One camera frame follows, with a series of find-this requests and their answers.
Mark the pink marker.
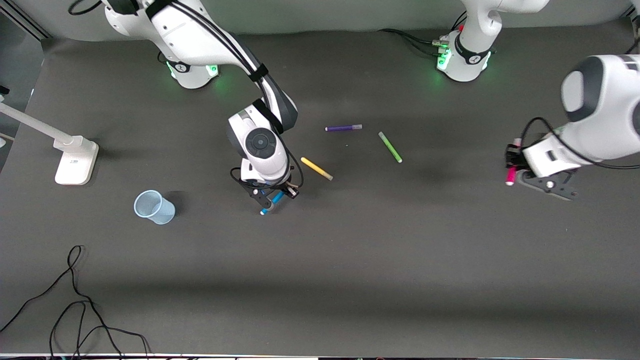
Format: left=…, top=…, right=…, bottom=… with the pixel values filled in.
left=505, top=139, right=523, bottom=187

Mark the black arm wrist cable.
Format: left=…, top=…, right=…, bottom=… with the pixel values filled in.
left=515, top=117, right=640, bottom=171
left=68, top=0, right=305, bottom=201

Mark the blue mesh cup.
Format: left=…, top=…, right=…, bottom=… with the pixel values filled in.
left=133, top=190, right=176, bottom=225

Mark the yellow marker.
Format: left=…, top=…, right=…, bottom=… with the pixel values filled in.
left=300, top=156, right=334, bottom=182

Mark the black right arm wrist cable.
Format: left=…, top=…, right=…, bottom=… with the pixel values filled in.
left=68, top=0, right=305, bottom=201

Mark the black left arm wrist cable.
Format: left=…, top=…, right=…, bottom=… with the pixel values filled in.
left=515, top=117, right=640, bottom=171

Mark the white stand with flat base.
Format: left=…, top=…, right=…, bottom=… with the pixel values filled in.
left=0, top=102, right=99, bottom=186

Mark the black left arm base cable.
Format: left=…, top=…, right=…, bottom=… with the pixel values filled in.
left=377, top=12, right=468, bottom=57

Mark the blue marker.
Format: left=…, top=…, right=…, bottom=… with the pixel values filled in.
left=259, top=191, right=286, bottom=216

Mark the green marker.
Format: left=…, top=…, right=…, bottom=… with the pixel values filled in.
left=378, top=131, right=403, bottom=164

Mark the thin black loose cable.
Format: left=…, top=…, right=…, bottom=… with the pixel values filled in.
left=0, top=245, right=151, bottom=360

